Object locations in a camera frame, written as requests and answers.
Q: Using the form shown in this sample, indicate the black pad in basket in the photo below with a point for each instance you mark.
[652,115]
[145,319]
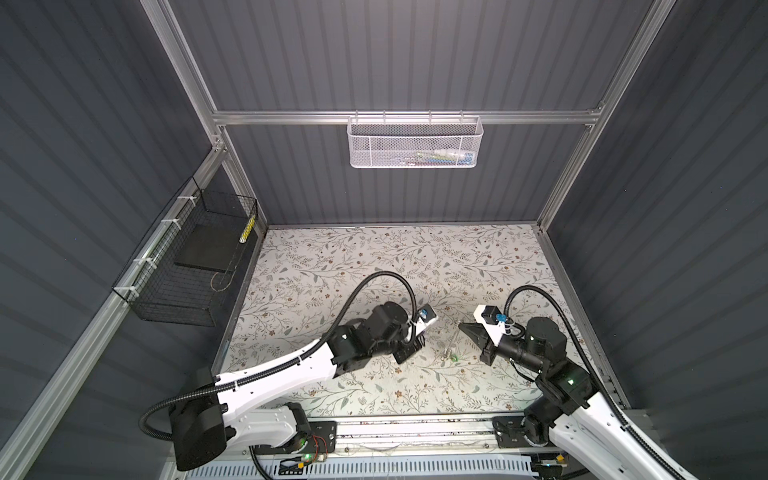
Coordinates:
[210,248]

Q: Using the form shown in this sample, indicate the white vented strip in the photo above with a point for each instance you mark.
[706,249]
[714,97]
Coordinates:
[434,467]

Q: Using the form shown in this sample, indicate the black wire basket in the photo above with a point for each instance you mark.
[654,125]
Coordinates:
[157,290]

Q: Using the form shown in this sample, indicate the green key tag with key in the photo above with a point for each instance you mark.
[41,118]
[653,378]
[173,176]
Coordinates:
[450,353]

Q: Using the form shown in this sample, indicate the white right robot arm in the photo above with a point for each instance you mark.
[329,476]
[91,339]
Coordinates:
[572,413]

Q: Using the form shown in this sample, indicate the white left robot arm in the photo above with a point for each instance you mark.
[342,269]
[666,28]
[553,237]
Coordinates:
[239,414]

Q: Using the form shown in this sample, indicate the aluminium mounting rail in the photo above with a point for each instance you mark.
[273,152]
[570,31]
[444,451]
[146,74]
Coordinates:
[414,432]

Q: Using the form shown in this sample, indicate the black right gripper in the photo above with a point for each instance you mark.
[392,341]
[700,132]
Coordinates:
[481,338]

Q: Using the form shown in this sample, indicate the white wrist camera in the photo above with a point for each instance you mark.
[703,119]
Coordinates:
[425,317]
[493,325]

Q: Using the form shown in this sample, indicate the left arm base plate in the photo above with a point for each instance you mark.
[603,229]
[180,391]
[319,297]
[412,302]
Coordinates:
[318,438]

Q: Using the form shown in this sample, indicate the yellow marker in basket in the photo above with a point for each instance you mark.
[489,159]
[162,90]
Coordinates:
[243,238]

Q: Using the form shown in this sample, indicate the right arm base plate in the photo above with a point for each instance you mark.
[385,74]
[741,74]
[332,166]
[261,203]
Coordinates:
[520,431]

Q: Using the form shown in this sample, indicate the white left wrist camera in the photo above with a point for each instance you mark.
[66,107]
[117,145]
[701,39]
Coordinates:
[425,317]

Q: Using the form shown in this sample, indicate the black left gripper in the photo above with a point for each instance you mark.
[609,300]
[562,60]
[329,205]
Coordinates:
[410,347]

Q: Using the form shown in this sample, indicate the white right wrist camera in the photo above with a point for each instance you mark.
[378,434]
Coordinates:
[493,325]

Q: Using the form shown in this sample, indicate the white wire mesh basket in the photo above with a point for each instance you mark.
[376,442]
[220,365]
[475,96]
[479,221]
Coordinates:
[374,142]

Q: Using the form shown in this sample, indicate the items in white basket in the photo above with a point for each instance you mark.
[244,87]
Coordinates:
[455,157]

